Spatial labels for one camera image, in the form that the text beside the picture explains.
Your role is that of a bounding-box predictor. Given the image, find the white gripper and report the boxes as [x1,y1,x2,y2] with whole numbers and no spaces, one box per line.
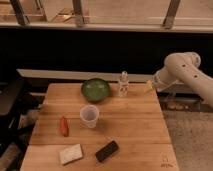
[144,68,171,92]

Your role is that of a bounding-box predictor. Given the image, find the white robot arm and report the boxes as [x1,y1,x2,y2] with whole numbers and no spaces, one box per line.
[147,52,213,108]

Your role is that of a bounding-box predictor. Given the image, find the green ceramic bowl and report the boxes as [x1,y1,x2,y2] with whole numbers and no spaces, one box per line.
[81,78,110,103]

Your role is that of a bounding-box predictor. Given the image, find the clear plastic bottle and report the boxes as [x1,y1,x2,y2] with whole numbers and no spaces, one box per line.
[118,71,129,97]

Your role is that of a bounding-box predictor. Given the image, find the black rectangular block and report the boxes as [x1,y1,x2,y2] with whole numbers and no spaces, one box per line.
[95,141,119,162]

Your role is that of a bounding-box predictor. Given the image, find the red carrot toy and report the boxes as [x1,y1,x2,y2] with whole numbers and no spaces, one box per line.
[60,117,69,137]

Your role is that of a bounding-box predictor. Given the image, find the long wooden shelf board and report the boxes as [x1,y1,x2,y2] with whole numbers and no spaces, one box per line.
[16,68,154,83]

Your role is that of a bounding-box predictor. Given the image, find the white sponge block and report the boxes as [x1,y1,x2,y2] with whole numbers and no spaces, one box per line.
[59,144,83,165]

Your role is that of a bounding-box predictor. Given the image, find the black chair at left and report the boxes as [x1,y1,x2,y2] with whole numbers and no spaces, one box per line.
[0,78,38,158]

